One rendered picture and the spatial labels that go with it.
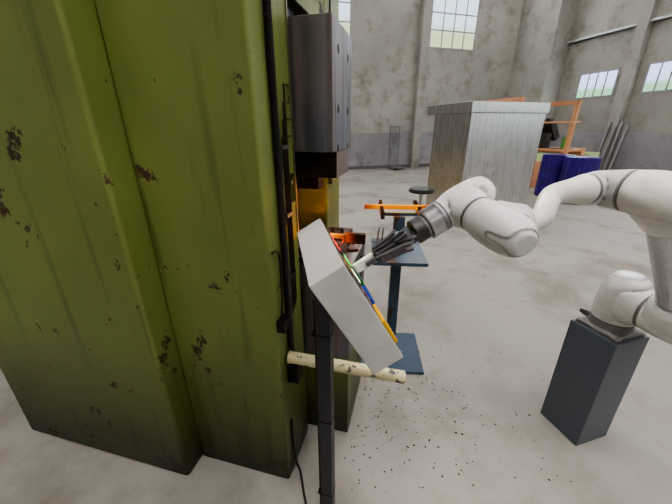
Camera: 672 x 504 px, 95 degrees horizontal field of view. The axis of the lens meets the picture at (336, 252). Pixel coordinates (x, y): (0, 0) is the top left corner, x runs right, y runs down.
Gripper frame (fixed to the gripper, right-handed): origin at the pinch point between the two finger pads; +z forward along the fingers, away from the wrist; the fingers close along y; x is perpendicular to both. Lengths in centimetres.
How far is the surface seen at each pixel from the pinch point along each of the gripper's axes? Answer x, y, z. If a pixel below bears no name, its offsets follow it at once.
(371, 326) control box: 0.9, -27.0, 6.4
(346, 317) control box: 6.1, -27.0, 9.6
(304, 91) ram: 47, 35, -13
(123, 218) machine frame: 45, 24, 56
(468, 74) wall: -165, 1145, -738
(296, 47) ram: 59, 36, -18
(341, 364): -35.5, 8.6, 26.4
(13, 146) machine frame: 78, 35, 71
